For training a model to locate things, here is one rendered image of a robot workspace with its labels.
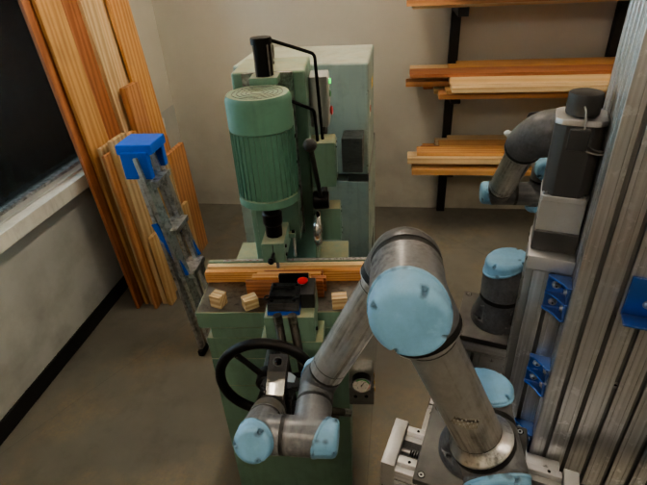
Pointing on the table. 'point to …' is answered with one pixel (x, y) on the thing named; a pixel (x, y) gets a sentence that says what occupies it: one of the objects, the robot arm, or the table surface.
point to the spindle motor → (263, 146)
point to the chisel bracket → (276, 245)
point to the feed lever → (316, 177)
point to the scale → (297, 259)
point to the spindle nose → (272, 220)
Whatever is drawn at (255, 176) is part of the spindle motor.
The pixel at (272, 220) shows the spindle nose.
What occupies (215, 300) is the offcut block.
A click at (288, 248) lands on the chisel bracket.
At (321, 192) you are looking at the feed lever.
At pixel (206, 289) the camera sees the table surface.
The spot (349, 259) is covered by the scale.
